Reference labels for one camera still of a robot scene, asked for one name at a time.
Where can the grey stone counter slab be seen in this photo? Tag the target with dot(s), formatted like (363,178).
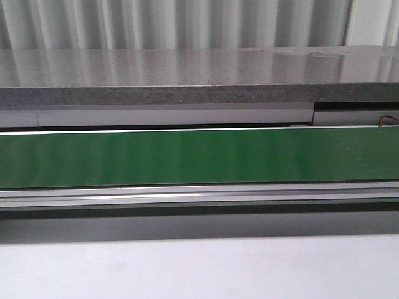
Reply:
(184,76)

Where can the green conveyor belt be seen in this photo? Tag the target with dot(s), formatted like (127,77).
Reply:
(124,158)

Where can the white pleated curtain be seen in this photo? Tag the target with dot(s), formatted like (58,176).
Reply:
(196,24)

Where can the aluminium conveyor frame rail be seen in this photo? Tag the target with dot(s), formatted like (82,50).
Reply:
(191,194)

